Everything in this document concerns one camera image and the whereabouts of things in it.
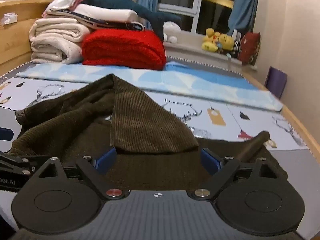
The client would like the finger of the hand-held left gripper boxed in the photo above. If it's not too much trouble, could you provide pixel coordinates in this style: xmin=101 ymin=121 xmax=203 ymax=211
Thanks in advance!
xmin=0 ymin=151 xmax=50 ymax=177
xmin=0 ymin=127 xmax=14 ymax=141

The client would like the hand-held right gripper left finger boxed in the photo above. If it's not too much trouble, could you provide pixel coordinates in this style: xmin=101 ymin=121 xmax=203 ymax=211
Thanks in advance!
xmin=31 ymin=147 xmax=129 ymax=201

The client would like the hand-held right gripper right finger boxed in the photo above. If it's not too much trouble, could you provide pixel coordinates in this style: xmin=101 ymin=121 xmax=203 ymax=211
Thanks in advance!
xmin=190 ymin=148 xmax=288 ymax=202

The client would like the olive green knitted sweater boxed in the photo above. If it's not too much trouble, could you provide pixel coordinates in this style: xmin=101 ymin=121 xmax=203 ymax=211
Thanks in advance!
xmin=10 ymin=74 xmax=288 ymax=198

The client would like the deer printed bed sheet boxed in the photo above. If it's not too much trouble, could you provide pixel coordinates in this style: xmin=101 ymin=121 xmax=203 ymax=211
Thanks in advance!
xmin=0 ymin=55 xmax=311 ymax=220

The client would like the light blue patterned blanket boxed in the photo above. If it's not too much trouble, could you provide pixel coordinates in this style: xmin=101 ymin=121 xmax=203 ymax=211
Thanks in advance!
xmin=16 ymin=60 xmax=284 ymax=112

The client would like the wooden headboard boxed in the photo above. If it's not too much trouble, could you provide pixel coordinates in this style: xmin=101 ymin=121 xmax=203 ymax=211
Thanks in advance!
xmin=0 ymin=0 xmax=61 ymax=77

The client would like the cream folded quilt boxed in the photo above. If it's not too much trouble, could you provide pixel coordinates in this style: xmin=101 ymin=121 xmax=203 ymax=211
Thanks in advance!
xmin=29 ymin=17 xmax=91 ymax=64

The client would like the red folded blanket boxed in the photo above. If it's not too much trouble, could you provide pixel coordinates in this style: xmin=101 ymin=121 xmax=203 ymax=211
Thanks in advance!
xmin=82 ymin=29 xmax=167 ymax=71

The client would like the white window sill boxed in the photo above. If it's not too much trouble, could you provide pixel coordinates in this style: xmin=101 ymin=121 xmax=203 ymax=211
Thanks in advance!
xmin=163 ymin=29 xmax=258 ymax=71

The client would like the tissue pack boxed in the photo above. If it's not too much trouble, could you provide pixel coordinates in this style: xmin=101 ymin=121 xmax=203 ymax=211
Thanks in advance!
xmin=0 ymin=12 xmax=19 ymax=26

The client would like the striped plush toy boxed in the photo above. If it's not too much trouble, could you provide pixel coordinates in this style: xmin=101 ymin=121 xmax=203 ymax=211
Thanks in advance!
xmin=229 ymin=39 xmax=242 ymax=58

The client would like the red printed cushion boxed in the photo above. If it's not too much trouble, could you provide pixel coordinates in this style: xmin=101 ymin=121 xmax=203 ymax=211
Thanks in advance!
xmin=237 ymin=32 xmax=261 ymax=66

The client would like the yellow plush toy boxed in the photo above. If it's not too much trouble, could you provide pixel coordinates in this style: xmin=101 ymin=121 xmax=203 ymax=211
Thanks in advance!
xmin=217 ymin=33 xmax=236 ymax=54
xmin=201 ymin=28 xmax=221 ymax=53

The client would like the white plush toy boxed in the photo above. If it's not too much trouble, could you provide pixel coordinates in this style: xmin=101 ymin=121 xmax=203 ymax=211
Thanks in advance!
xmin=163 ymin=21 xmax=182 ymax=43

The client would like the pink and white cloth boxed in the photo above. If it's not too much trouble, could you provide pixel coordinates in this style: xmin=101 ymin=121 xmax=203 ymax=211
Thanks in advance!
xmin=41 ymin=0 xmax=87 ymax=18

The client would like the white folded bedding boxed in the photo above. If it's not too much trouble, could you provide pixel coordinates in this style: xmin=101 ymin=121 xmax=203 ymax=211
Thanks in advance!
xmin=47 ymin=4 xmax=147 ymax=32

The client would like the dark blue shark plush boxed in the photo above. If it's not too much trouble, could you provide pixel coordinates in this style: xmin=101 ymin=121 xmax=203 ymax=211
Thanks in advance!
xmin=80 ymin=0 xmax=182 ymax=41

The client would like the wooden bed frame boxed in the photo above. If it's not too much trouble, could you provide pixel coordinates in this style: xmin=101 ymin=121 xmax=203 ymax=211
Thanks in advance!
xmin=239 ymin=66 xmax=320 ymax=161

